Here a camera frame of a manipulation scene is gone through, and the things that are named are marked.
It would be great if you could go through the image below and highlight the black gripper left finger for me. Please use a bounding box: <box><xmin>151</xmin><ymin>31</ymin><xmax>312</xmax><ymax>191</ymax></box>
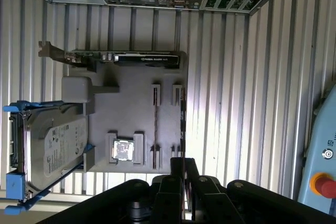
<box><xmin>36</xmin><ymin>157</ymin><xmax>184</xmax><ymax>224</ymax></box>

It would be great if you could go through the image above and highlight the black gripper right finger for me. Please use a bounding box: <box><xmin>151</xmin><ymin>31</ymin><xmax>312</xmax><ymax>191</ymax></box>
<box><xmin>184</xmin><ymin>158</ymin><xmax>336</xmax><ymax>224</ymax></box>

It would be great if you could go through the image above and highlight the RAM stick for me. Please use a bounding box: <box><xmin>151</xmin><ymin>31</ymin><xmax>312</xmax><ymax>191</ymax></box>
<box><xmin>180</xmin><ymin>87</ymin><xmax>192</xmax><ymax>213</ymax></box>
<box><xmin>153</xmin><ymin>87</ymin><xmax>161</xmax><ymax>170</ymax></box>

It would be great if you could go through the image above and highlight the silver CPU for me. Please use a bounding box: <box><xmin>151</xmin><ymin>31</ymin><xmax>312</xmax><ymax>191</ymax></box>
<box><xmin>111</xmin><ymin>139</ymin><xmax>135</xmax><ymax>161</ymax></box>

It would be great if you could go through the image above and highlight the grey parts rack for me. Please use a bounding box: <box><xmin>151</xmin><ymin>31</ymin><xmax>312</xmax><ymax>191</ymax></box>
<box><xmin>61</xmin><ymin>50</ymin><xmax>188</xmax><ymax>174</ymax></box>

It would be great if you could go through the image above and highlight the hard disk in blue carrier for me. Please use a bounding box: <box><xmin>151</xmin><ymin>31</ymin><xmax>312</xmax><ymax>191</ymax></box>
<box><xmin>0</xmin><ymin>100</ymin><xmax>97</xmax><ymax>216</ymax></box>

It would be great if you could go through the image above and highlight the pale blue teach pendant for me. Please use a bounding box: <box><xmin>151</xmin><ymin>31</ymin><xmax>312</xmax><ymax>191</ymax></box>
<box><xmin>298</xmin><ymin>83</ymin><xmax>336</xmax><ymax>217</ymax></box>

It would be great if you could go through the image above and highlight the graphics card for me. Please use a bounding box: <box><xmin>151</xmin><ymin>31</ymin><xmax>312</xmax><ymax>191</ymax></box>
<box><xmin>38</xmin><ymin>40</ymin><xmax>182</xmax><ymax>70</ymax></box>

